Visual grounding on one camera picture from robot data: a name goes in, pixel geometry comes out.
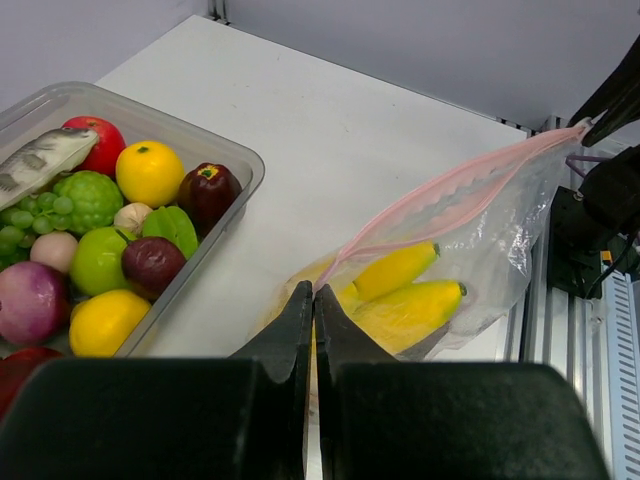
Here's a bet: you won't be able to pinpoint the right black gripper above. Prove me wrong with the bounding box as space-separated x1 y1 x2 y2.
569 38 639 240

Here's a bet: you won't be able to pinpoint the clear zip top bag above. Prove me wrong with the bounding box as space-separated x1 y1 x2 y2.
256 121 590 361

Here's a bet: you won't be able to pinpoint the yellow toy banana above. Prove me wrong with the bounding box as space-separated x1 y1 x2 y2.
337 241 467 354

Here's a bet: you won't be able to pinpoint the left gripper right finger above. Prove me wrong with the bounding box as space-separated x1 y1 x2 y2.
314 287 609 479

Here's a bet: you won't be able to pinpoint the yellow toy lemon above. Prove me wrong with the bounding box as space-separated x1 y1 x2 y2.
69 289 151 357

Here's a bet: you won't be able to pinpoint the aluminium mounting rail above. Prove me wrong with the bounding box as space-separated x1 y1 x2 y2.
502 117 609 441

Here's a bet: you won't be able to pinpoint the green toy grapes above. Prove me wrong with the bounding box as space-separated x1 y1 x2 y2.
1 192 74 270

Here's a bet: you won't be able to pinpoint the green toy custard apple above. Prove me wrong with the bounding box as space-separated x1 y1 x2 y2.
53 171 124 235

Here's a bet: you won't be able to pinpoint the red toy tomato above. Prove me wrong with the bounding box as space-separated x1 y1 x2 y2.
63 116 126 179

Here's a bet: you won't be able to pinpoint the purple toy onion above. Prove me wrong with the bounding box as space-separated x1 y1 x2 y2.
1 261 71 346

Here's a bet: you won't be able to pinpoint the white slotted cable duct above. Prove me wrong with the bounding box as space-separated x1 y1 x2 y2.
603 272 639 479

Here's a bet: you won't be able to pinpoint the grey toy fish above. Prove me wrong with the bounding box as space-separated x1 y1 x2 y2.
1 127 100 210

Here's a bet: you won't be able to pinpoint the green toy pear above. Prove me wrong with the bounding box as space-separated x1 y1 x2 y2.
70 227 136 296

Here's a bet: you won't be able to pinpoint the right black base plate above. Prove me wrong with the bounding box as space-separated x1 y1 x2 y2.
547 186 618 300

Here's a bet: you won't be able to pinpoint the clear plastic food container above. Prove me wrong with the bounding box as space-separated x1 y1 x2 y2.
1 82 265 357

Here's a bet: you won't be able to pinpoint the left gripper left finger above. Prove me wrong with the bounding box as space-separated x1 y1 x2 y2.
1 281 313 479

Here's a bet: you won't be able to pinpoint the orange toy citrus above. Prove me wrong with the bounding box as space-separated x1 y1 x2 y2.
115 140 185 209

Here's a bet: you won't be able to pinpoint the beige toy garlic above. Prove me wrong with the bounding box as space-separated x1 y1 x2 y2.
113 202 152 236

